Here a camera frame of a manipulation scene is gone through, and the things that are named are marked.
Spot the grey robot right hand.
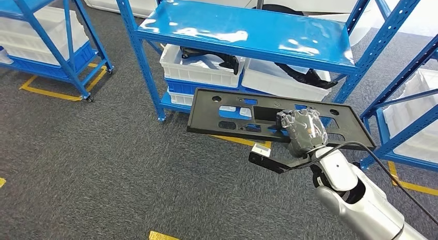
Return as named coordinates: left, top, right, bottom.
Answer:
left=275, top=107, right=329, bottom=158

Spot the black plastic panel part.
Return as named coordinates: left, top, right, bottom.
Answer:
left=186, top=88, right=377, bottom=151

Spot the yellow floor tape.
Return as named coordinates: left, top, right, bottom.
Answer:
left=19, top=63, right=108, bottom=102

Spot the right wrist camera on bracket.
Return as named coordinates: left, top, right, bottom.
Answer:
left=248, top=143, right=314, bottom=174

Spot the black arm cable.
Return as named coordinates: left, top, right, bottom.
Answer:
left=286, top=141, right=438, bottom=227

